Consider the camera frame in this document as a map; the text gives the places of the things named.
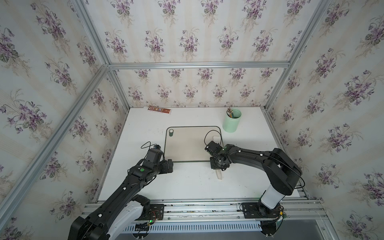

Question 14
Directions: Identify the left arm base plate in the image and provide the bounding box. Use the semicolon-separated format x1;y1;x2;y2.
139;204;165;223

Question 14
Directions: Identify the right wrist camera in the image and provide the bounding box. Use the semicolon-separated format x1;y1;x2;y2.
205;141;223;157

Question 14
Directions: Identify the beige cutting board green rim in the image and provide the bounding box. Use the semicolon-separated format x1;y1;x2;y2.
164;126;221;163

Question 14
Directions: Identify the green pencil cup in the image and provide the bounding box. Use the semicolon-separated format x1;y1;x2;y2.
223;108;242;133

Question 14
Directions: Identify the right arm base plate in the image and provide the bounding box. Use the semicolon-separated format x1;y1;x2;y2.
240;201;284;219

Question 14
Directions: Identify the white ventilation grille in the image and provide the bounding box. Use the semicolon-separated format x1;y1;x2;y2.
123;221;262;234

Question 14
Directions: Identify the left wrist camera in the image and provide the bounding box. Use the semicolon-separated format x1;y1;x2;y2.
146;145;164;164

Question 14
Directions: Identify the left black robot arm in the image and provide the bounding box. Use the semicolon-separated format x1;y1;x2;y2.
68;159;174;240

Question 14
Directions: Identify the red snack packet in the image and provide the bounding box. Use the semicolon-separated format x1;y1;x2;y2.
148;106;172;115

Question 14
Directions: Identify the coloured pencils bundle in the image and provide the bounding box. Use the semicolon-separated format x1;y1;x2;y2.
227;108;234;118

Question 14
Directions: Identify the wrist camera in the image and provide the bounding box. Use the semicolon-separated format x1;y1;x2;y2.
205;141;223;157
146;145;164;164

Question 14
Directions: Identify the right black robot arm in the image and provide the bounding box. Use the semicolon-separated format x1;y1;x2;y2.
205;141;303;210

